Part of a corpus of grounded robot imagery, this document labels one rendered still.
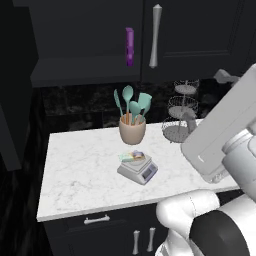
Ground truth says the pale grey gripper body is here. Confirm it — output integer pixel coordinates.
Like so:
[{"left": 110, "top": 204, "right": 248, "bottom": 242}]
[{"left": 180, "top": 63, "right": 256, "bottom": 185}]

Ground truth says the black closed cabinet door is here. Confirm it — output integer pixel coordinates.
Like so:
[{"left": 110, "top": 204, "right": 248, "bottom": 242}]
[{"left": 141, "top": 0, "right": 256, "bottom": 83}]

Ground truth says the colourful wrapped bar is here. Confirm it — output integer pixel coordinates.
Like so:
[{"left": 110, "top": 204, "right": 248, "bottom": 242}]
[{"left": 118, "top": 150, "right": 147, "bottom": 164}]

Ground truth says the grey digital scale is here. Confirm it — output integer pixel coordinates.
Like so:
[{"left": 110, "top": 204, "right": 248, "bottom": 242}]
[{"left": 116, "top": 153, "right": 159, "bottom": 186}]

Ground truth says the black base cabinet door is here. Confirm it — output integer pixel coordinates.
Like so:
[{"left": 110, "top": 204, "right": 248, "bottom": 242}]
[
  {"left": 66, "top": 229, "right": 144, "bottom": 256},
  {"left": 143, "top": 226, "right": 169, "bottom": 256}
]

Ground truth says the black open cabinet door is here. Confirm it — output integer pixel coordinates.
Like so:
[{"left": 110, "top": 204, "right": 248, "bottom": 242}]
[{"left": 0, "top": 0, "right": 38, "bottom": 172}]

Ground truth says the teal wide spatula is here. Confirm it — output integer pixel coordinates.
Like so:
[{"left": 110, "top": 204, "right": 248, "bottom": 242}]
[{"left": 137, "top": 92, "right": 153, "bottom": 123}]

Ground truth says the teal small spoon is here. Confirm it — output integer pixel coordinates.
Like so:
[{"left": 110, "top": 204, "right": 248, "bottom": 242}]
[{"left": 129, "top": 100, "right": 141, "bottom": 125}]

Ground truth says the beige utensil pot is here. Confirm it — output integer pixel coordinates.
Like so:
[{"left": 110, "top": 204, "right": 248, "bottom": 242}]
[{"left": 118, "top": 114, "right": 147, "bottom": 146}]

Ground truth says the teal large spoon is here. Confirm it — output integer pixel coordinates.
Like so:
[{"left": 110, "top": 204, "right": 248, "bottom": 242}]
[{"left": 121, "top": 85, "right": 135, "bottom": 124}]

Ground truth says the teal narrow spatula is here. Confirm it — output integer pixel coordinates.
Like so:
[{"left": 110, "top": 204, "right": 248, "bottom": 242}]
[{"left": 113, "top": 88, "right": 125, "bottom": 118}]

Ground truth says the purple box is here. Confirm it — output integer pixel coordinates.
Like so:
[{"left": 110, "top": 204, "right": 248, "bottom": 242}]
[{"left": 125, "top": 27, "right": 135, "bottom": 68}]

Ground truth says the black drawer front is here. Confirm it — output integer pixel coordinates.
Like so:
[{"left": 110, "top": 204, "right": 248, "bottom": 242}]
[{"left": 63, "top": 205, "right": 160, "bottom": 234}]

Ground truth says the grey tiered wire stand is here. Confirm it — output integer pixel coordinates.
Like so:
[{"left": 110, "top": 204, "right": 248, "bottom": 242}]
[{"left": 161, "top": 78, "right": 200, "bottom": 144}]

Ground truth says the long silver cabinet handle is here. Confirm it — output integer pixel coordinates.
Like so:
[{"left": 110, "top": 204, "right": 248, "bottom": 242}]
[{"left": 148, "top": 3, "right": 164, "bottom": 69}]

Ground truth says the black wall cabinet body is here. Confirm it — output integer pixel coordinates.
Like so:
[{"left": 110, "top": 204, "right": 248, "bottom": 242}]
[{"left": 29, "top": 0, "right": 145, "bottom": 89}]

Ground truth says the short silver cabinet handle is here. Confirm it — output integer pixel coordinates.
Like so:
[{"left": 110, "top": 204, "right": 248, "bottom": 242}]
[
  {"left": 147, "top": 227, "right": 157, "bottom": 253},
  {"left": 132, "top": 229, "right": 141, "bottom": 256}
]

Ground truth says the silver drawer handle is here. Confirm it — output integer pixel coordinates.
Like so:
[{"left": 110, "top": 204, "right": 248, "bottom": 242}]
[{"left": 83, "top": 214, "right": 111, "bottom": 226}]

